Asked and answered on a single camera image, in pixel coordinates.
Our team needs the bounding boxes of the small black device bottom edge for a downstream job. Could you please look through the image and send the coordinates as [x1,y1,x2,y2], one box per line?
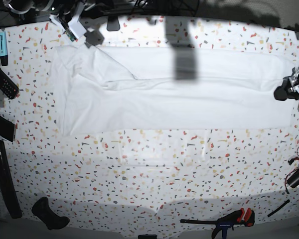
[138,234,157,239]

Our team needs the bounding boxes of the terrazzo patterned table cloth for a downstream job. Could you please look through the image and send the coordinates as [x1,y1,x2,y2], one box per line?
[0,16,299,238]

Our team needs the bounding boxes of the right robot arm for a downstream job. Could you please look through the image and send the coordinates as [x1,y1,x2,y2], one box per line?
[2,0,88,14]

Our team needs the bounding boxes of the short black stick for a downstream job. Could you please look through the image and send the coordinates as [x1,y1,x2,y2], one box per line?
[267,199,290,218]

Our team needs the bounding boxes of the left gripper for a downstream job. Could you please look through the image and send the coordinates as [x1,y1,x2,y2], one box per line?
[274,77,299,101]

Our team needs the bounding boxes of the blue highlighter marker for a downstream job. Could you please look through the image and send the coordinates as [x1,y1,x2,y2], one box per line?
[0,31,8,66]

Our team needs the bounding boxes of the black stand foot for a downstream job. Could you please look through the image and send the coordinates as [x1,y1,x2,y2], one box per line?
[107,16,120,32]

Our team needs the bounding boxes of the black flat box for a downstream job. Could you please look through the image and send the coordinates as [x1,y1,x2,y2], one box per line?
[0,116,16,142]

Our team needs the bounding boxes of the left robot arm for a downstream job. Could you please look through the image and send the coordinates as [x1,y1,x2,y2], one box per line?
[274,66,299,101]

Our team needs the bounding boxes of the black remote control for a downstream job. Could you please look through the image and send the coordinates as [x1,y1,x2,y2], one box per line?
[0,68,19,100]

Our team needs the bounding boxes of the black orange bar clamp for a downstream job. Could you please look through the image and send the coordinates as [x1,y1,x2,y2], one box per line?
[180,208,255,239]

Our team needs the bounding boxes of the white T-shirt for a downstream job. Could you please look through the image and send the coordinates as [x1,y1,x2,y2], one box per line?
[49,45,295,136]

